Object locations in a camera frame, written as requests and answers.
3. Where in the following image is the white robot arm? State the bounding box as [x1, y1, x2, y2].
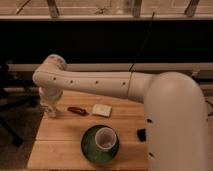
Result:
[32, 54, 210, 171]

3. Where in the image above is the small white bottle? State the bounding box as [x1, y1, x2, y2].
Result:
[40, 100, 57, 118]

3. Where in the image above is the red oblong object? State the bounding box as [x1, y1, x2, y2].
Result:
[67, 107, 87, 116]

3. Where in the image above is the white cup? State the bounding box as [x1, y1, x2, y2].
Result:
[95, 127, 117, 152]

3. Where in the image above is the black smartphone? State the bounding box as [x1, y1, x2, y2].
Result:
[137, 129, 146, 142]

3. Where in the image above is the green plate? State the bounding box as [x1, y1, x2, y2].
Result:
[81, 125, 120, 164]

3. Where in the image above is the black office chair base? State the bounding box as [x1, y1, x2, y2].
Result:
[0, 60, 39, 148]

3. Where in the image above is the black hanging cable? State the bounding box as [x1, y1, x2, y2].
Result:
[128, 11, 156, 73]

